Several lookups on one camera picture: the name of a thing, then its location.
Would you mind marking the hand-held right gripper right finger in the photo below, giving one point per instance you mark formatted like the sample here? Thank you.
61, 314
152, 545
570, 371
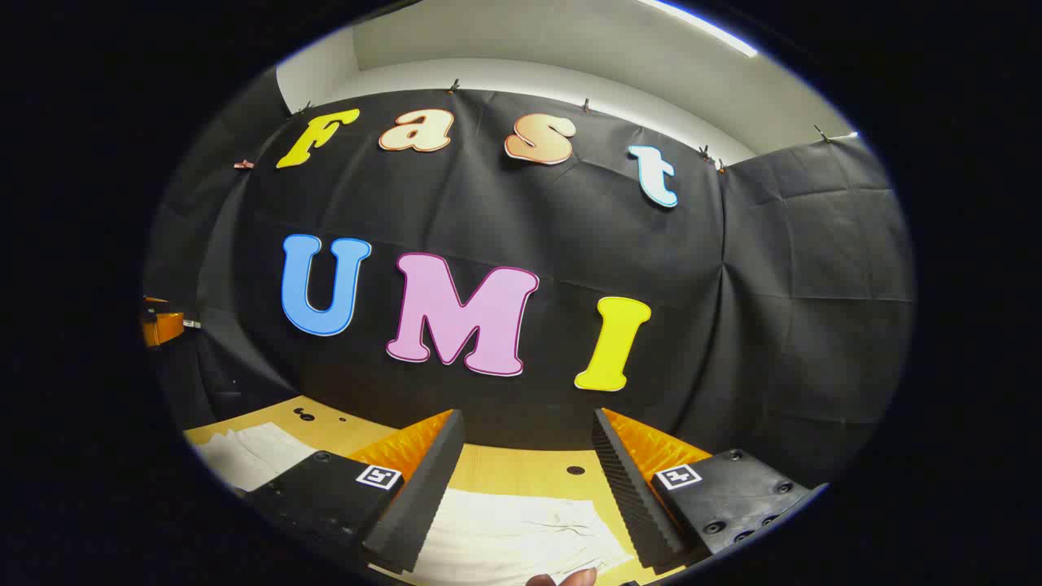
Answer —
635, 496

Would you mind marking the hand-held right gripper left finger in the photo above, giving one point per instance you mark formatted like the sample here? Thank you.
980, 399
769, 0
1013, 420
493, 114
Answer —
423, 496

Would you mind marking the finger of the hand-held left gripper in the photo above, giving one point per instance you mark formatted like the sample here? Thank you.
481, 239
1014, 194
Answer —
163, 325

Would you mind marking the black backdrop cloth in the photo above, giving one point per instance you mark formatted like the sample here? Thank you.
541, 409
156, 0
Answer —
529, 220

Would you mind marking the white jeans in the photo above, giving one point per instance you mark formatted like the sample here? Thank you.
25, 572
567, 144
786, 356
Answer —
505, 529

